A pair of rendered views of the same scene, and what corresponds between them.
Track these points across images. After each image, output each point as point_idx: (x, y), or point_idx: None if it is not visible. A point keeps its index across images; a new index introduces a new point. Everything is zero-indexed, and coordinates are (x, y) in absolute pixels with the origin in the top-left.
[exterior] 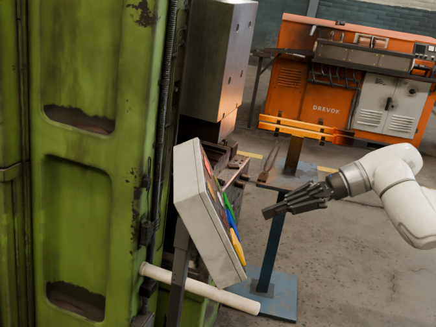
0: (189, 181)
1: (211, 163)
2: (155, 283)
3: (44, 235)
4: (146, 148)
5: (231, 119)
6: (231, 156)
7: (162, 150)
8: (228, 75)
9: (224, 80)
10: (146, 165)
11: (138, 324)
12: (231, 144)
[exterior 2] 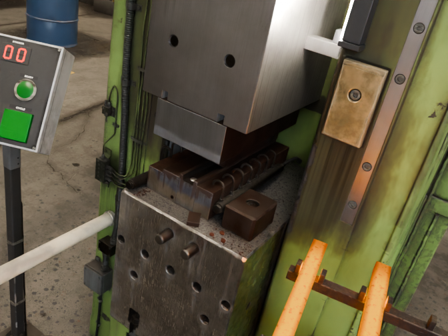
0: None
1: (159, 165)
2: (108, 246)
3: None
4: (110, 72)
5: (203, 131)
6: (223, 219)
7: (123, 89)
8: (168, 29)
9: (155, 29)
10: (111, 92)
11: (89, 262)
12: (239, 207)
